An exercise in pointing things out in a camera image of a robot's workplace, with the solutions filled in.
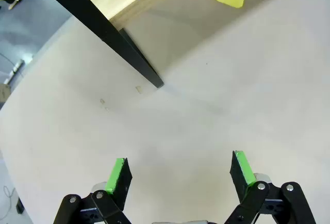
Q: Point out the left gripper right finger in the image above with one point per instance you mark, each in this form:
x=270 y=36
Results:
x=242 y=182

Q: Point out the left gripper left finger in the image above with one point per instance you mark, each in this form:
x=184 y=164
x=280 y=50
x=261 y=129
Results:
x=121 y=182

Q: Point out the black table foot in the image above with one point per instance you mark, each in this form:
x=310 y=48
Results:
x=20 y=206

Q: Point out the black frame wooden shelf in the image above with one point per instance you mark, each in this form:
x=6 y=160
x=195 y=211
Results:
x=103 y=28

